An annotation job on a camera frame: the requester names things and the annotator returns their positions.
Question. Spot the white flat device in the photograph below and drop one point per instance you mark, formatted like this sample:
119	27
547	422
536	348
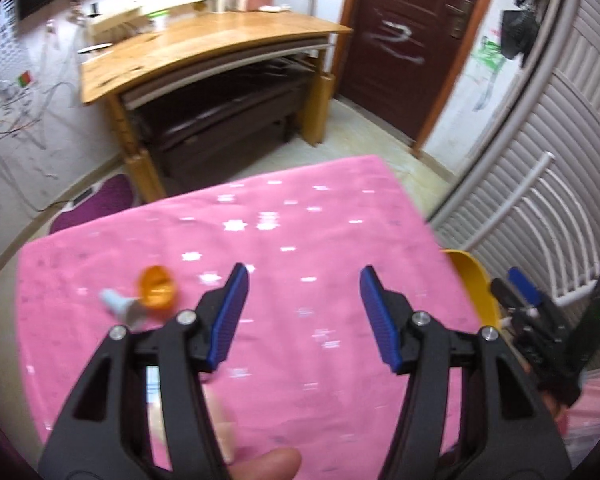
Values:
95	50

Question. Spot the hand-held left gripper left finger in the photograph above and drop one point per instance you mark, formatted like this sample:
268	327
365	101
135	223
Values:
230	310

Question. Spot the wooden desk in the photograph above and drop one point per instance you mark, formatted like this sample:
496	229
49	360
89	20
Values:
205	45

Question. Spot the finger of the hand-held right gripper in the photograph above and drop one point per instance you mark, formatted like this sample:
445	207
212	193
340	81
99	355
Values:
507	294
525	282

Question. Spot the dark folded mattress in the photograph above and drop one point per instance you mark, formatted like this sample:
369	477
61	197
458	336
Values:
220	120

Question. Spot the white cloth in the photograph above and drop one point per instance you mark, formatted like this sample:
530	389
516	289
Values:
274	9

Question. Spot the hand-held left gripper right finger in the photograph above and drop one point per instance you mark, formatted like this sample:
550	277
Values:
377	315

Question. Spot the white jar green lid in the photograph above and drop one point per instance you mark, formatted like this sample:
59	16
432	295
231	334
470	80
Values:
159	21

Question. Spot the white slatted door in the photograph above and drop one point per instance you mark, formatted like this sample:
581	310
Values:
570	110

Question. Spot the yellow bin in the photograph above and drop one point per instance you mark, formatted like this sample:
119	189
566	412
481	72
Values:
472	280

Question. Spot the white metal rack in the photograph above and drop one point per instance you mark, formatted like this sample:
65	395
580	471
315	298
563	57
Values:
530	195

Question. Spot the pink star-print tablecloth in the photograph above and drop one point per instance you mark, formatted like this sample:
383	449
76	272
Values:
305	220

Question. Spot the grey plastic funnel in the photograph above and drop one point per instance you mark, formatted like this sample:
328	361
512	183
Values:
125	307

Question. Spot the person's left hand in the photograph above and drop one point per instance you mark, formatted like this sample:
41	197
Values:
265	465

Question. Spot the eye chart poster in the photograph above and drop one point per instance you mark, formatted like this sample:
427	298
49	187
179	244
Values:
5	35

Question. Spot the purple stool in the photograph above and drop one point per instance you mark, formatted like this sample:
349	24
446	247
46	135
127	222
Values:
100	205

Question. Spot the dark brown door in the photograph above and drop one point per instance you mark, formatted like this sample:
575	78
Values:
405	50

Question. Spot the orange plastic bowl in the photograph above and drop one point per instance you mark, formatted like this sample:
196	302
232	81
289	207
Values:
157	287

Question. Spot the wooden desk shelf riser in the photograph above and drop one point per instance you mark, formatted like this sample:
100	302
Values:
125	15

